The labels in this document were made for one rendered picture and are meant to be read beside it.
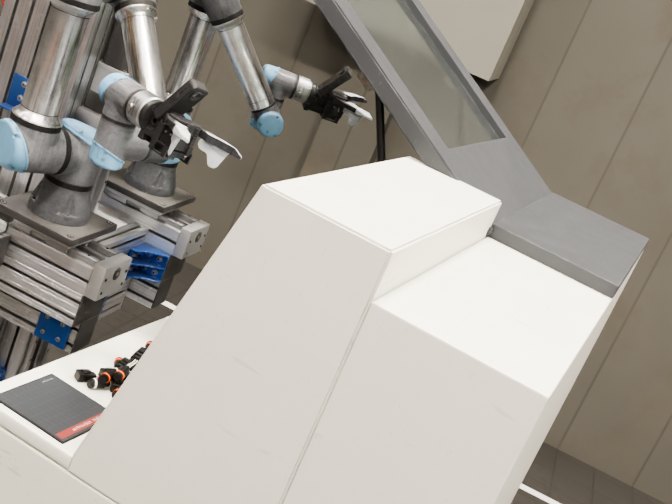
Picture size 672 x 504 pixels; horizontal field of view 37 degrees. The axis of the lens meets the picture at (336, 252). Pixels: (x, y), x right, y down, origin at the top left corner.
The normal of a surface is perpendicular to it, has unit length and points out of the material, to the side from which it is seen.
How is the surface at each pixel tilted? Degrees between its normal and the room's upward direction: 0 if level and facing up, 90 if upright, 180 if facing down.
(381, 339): 90
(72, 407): 0
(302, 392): 90
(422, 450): 90
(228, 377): 90
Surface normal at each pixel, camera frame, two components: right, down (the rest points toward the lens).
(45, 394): 0.37, -0.88
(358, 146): -0.27, 0.19
